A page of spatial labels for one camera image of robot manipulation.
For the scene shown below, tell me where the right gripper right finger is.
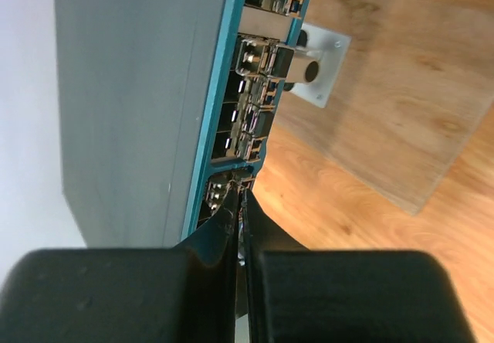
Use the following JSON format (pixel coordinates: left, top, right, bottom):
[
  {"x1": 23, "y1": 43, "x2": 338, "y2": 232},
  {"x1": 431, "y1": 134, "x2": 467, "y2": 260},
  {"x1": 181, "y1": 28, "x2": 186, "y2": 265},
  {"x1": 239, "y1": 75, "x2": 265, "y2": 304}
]
[{"x1": 241, "y1": 190, "x2": 308, "y2": 342}]

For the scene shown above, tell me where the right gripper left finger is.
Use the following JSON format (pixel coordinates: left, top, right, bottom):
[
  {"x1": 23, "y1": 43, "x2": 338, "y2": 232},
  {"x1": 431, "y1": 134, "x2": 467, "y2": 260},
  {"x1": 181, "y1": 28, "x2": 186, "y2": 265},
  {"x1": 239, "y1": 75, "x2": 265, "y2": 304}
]
[{"x1": 175, "y1": 188, "x2": 238, "y2": 342}]

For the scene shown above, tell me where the clear acrylic riser plate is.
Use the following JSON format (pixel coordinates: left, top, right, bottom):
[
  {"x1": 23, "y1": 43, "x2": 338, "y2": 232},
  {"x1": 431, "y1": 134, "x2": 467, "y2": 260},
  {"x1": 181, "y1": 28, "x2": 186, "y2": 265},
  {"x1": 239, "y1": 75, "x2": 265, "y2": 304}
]
[{"x1": 276, "y1": 0, "x2": 493, "y2": 214}]

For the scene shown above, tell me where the dark blue network switch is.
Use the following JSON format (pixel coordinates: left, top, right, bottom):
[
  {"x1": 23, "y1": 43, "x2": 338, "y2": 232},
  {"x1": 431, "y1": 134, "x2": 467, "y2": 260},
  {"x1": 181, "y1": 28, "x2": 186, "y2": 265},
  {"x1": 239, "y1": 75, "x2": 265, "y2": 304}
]
[{"x1": 55, "y1": 0, "x2": 298, "y2": 248}]

